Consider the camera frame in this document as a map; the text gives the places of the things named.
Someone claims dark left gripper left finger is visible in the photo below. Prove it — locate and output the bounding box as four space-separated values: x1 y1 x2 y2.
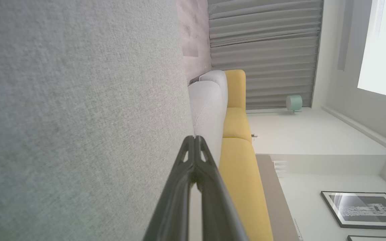
143 135 195 241

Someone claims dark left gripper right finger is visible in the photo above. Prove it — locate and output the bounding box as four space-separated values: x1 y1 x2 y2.
195 135 249 241

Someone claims large grey sofa seat cushion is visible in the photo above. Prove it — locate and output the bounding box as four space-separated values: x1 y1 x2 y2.
0 0 195 241

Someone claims mint green cylindrical lamp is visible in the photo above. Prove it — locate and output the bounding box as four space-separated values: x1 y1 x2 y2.
286 94 303 113

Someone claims black framed monochrome picture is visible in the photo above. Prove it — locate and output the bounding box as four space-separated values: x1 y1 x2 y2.
320 191 386 230

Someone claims grey pleated curtain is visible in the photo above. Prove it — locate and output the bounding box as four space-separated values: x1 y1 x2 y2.
207 0 324 110

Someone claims black picture frame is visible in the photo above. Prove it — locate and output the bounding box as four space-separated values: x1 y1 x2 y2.
346 235 386 241

